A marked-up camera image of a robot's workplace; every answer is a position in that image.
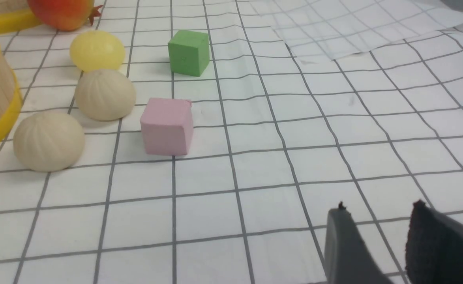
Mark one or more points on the green cube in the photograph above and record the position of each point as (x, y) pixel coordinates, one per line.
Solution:
(189, 52)

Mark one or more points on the bamboo steamer lid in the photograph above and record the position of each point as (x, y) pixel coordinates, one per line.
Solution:
(16, 15)

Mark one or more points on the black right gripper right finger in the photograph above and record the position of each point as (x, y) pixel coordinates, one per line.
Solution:
(434, 248)

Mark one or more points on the red pomegranate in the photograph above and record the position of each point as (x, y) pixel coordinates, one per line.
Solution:
(65, 15)

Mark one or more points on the white grid tablecloth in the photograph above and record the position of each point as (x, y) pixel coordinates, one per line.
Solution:
(277, 142)

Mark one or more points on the pink cube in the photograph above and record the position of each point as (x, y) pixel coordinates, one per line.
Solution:
(167, 126)

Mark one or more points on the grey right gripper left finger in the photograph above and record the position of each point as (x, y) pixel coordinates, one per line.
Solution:
(347, 259)

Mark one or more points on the white bun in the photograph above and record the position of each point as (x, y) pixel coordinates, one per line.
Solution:
(105, 95)
(48, 141)

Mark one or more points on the yellow bun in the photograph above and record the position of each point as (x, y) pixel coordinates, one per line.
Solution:
(97, 49)

